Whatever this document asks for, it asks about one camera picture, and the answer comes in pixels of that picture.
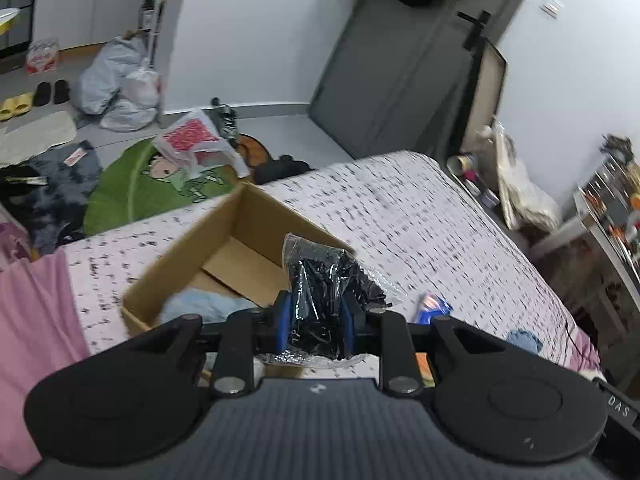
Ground flat cardboard box with black edge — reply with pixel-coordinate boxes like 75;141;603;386
461;40;509;162

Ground black item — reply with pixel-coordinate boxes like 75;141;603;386
254;232;404;369

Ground blue plush toy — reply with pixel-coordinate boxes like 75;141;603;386
158;288;262;327

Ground black clothing on floor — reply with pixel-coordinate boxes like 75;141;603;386
253;154;314;185

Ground white floor mat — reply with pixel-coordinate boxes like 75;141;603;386
0;110;79;167

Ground grey door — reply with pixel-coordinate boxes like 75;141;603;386
309;0;545;162

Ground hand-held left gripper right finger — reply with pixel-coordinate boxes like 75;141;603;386
341;297;501;397

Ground black door lock handle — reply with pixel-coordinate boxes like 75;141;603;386
457;10;492;54

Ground orange brown small rug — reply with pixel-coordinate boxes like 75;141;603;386
234;132;271;172

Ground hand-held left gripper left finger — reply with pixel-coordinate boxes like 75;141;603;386
122;291;293;397

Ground white desk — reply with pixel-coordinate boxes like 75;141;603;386
529;194;640;321

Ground blue and orange packet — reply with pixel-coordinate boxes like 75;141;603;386
417;293;454;325

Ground large grey-white garbage bag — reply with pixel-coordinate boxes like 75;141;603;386
77;37;151;116

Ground red and white package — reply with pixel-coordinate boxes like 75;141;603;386
25;38;61;76

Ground small light blue fluffy item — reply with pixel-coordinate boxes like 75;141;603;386
507;328;544;354

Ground small white garbage bag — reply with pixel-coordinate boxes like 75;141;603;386
99;62;164;133

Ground black sneakers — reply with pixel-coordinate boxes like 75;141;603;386
210;97;239;141

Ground bed with patterned white cover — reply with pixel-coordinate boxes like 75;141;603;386
55;150;603;386

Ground grey tie-dye garment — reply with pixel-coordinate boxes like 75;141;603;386
0;140;104;257

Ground cardboard tube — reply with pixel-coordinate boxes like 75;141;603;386
446;153;476;177

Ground green leaf rug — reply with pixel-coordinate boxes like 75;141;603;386
82;137;242;237

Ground white drawer organizer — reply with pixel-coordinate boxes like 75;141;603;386
576;154;640;233

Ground pink and white plastic bag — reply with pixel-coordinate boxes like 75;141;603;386
152;108;252;181

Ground white kitchen cabinet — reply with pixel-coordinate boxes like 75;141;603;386
32;0;177;54

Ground brown cardboard box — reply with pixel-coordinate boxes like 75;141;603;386
121;182;357;387

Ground beige tote bag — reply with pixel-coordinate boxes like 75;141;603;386
492;120;561;234

